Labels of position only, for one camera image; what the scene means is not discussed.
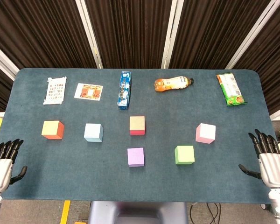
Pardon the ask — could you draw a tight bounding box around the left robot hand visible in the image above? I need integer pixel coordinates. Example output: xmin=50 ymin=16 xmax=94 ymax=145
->
xmin=0 ymin=139 xmax=28 ymax=193

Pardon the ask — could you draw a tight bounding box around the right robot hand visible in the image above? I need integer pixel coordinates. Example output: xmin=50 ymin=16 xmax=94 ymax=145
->
xmin=238 ymin=129 xmax=280 ymax=189

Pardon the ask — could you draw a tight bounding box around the orange yellow cube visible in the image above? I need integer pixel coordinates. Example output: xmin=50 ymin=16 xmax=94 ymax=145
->
xmin=41 ymin=120 xmax=65 ymax=140

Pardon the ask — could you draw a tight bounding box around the green cube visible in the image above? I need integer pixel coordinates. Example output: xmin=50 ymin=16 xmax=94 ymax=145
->
xmin=174 ymin=145 xmax=196 ymax=165

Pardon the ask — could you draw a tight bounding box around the purple cube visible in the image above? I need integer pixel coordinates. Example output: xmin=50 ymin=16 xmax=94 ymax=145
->
xmin=127 ymin=147 xmax=145 ymax=168

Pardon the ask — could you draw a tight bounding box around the red tan cube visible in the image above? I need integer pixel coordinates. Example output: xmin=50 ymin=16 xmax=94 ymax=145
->
xmin=129 ymin=116 xmax=146 ymax=136

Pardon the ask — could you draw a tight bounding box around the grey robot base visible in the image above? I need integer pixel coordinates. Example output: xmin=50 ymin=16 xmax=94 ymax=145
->
xmin=88 ymin=201 xmax=189 ymax=224

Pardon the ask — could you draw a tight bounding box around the pink cube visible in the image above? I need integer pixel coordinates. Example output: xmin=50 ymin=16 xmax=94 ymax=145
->
xmin=195 ymin=123 xmax=217 ymax=144

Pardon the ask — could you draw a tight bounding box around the light blue cube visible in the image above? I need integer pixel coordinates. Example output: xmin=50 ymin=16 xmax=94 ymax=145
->
xmin=84 ymin=123 xmax=104 ymax=142

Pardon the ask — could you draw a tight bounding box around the dark brown curtain panel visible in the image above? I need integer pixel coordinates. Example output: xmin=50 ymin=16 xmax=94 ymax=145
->
xmin=168 ymin=0 xmax=270 ymax=70
xmin=232 ymin=0 xmax=280 ymax=115
xmin=0 ymin=0 xmax=98 ymax=70
xmin=84 ymin=0 xmax=174 ymax=70
xmin=0 ymin=61 xmax=14 ymax=113

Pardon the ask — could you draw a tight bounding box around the blue felt table cover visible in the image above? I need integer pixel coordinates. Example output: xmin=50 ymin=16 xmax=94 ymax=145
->
xmin=0 ymin=67 xmax=280 ymax=203

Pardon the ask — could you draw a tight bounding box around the green snack bag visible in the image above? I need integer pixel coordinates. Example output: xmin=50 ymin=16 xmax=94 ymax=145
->
xmin=216 ymin=73 xmax=247 ymax=107

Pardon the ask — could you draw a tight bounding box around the white sticker sheet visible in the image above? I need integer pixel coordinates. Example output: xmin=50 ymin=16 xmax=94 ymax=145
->
xmin=42 ymin=76 xmax=68 ymax=105

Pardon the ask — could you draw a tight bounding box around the red and white card packet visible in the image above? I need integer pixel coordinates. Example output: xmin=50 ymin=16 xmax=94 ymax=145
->
xmin=74 ymin=83 xmax=104 ymax=101

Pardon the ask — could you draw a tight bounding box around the orange drink bottle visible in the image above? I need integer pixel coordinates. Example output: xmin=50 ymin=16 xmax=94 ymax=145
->
xmin=154 ymin=76 xmax=195 ymax=93

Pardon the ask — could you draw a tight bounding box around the blue biscuit box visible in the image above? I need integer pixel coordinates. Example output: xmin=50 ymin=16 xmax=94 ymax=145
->
xmin=117 ymin=71 xmax=132 ymax=111

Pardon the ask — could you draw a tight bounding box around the black floor cable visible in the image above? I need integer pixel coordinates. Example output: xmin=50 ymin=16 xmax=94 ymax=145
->
xmin=189 ymin=202 xmax=222 ymax=224

